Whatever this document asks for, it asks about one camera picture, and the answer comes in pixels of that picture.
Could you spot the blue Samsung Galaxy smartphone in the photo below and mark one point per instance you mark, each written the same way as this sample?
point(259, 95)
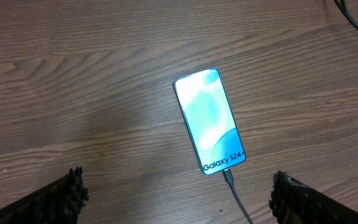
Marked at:
point(210, 120)

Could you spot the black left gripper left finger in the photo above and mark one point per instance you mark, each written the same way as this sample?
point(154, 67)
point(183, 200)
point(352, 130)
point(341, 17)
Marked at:
point(59, 202)

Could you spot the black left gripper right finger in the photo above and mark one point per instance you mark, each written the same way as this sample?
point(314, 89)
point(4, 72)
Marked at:
point(293, 202)

